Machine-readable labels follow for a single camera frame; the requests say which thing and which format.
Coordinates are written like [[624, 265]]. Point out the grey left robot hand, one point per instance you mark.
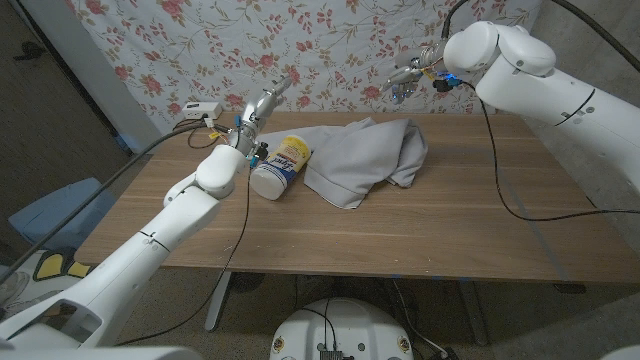
[[255, 120]]

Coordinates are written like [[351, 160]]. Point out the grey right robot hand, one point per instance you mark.
[[412, 70]]

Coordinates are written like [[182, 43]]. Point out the light grey sweatshirt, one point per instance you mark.
[[360, 155]]

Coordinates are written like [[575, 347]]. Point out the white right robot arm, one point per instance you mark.
[[525, 85]]

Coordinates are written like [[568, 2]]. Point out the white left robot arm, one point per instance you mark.
[[175, 220]]

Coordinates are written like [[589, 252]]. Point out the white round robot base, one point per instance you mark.
[[345, 325]]

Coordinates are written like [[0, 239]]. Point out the floral print backdrop cloth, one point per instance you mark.
[[325, 50]]

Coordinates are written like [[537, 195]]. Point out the yellow white wipes canister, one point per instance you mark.
[[277, 167]]

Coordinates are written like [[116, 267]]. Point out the white power adapter box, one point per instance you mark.
[[200, 110]]

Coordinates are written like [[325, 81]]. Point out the white table leg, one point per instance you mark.
[[218, 300]]

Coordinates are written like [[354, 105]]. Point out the grey table leg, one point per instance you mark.
[[472, 310]]

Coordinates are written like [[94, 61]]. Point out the yellow black floor pad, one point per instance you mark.
[[50, 265]]

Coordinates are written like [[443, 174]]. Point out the white robot chest rim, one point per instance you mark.
[[100, 354]]

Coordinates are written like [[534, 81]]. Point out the grey sneaker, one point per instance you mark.
[[30, 305], [12, 287]]

